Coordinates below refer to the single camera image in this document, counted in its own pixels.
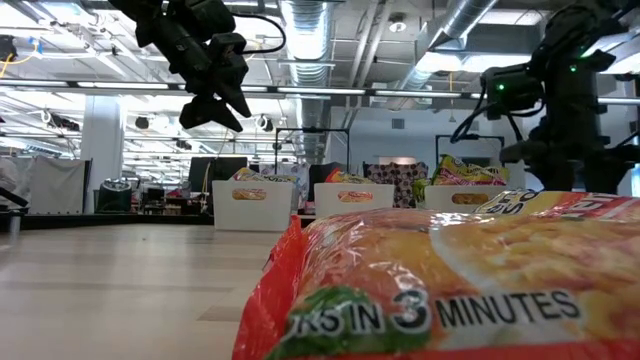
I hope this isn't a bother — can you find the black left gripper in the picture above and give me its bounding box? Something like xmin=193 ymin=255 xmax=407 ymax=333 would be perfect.
xmin=166 ymin=31 xmax=254 ymax=134

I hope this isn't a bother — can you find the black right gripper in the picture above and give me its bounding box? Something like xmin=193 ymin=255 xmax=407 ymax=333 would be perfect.
xmin=499 ymin=117 xmax=640 ymax=195

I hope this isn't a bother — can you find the black computer monitor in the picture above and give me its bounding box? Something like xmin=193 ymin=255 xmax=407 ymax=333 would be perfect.
xmin=188 ymin=156 xmax=250 ymax=196

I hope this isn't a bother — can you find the long ceiling light strip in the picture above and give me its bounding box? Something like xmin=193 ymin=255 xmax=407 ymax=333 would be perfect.
xmin=0 ymin=78 xmax=640 ymax=106

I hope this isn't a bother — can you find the cluttered dark workbench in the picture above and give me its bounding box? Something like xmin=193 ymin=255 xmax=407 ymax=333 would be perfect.
xmin=133 ymin=182 xmax=214 ymax=216

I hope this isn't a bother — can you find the white plastic bin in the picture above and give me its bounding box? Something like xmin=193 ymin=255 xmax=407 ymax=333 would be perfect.
xmin=423 ymin=184 xmax=510 ymax=214
xmin=211 ymin=179 xmax=297 ymax=233
xmin=313 ymin=182 xmax=396 ymax=220

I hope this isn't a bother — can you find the white square pillar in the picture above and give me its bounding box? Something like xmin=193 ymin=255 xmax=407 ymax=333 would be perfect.
xmin=81 ymin=94 xmax=125 ymax=201

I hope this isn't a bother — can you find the black round drum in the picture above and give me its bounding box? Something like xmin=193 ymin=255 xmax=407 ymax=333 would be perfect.
xmin=96 ymin=178 xmax=134 ymax=215

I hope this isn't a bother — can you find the polka dot fabric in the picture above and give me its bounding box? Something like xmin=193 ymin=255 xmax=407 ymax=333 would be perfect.
xmin=366 ymin=161 xmax=430 ymax=209

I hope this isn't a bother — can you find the white cloth partition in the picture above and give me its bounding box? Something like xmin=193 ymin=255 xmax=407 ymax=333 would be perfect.
xmin=17 ymin=156 xmax=93 ymax=215

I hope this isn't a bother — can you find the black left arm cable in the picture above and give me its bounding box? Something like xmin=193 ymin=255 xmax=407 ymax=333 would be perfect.
xmin=230 ymin=13 xmax=288 ymax=56

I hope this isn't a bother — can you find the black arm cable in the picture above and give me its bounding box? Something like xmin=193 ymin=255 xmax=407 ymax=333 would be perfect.
xmin=230 ymin=13 xmax=288 ymax=56
xmin=449 ymin=92 xmax=506 ymax=146

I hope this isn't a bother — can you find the black rig frame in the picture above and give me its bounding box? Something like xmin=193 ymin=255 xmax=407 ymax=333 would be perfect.
xmin=434 ymin=133 xmax=506 ymax=166
xmin=273 ymin=127 xmax=351 ymax=184

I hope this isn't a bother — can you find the silver spiral ventilation duct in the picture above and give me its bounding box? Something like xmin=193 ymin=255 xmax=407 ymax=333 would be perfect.
xmin=279 ymin=0 xmax=334 ymax=166
xmin=394 ymin=0 xmax=501 ymax=99

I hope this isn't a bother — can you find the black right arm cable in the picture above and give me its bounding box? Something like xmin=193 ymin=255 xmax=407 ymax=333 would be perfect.
xmin=449 ymin=92 xmax=506 ymax=146

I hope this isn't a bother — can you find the grey rectangular air duct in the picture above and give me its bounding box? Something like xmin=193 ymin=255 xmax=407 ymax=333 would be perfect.
xmin=414 ymin=19 xmax=539 ymax=76

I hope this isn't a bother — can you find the black aluminium table frame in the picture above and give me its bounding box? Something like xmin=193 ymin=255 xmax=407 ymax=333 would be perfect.
xmin=0 ymin=187 xmax=216 ymax=232

